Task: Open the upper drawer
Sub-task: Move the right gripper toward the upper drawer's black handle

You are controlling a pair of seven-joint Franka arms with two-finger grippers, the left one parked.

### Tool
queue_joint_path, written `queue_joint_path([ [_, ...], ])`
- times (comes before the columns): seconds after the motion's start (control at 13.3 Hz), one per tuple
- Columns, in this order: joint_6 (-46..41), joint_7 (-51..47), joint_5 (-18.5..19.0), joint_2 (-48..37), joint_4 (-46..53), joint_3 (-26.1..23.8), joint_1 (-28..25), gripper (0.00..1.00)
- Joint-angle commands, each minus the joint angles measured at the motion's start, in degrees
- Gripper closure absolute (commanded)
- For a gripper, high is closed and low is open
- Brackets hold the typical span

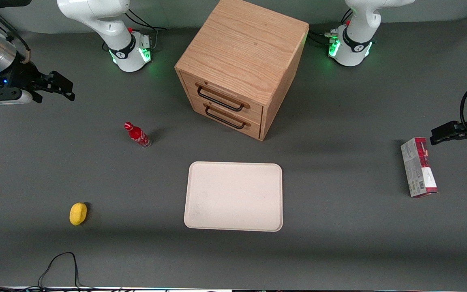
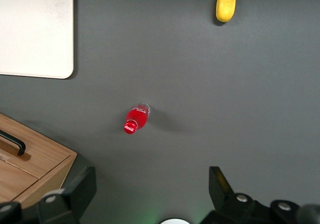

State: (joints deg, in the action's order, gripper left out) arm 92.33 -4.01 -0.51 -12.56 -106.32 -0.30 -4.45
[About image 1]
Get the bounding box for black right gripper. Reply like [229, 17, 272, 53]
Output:
[0, 60, 76, 103]

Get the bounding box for black metal drawer handle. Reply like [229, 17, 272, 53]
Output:
[203, 102, 251, 130]
[195, 82, 251, 112]

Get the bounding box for oak wooden drawer cabinet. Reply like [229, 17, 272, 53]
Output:
[174, 0, 310, 142]

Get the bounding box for grey and red carton box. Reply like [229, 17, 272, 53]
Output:
[400, 137, 438, 198]

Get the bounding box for red soda bottle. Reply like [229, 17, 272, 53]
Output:
[124, 121, 152, 148]

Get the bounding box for yellow lemon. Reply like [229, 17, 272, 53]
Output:
[69, 202, 88, 226]

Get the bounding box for beige rectangular tray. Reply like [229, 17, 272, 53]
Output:
[184, 161, 283, 232]

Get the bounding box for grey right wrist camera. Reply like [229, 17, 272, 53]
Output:
[0, 88, 34, 107]

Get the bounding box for black right base cables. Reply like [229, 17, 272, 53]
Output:
[125, 8, 167, 52]

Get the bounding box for black base cables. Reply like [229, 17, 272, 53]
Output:
[125, 8, 167, 52]
[308, 8, 354, 47]

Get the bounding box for black left base cables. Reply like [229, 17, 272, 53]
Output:
[308, 8, 354, 47]

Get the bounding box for black cable on table edge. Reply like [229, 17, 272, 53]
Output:
[0, 252, 96, 292]

